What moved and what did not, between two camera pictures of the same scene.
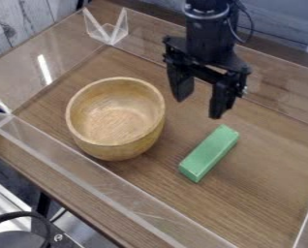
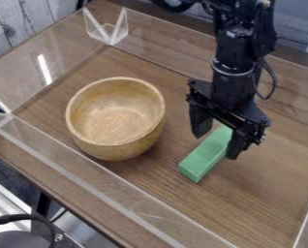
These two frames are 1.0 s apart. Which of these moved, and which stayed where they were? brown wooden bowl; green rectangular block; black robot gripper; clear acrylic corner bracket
Moved: black robot gripper
Stayed: green rectangular block; clear acrylic corner bracket; brown wooden bowl
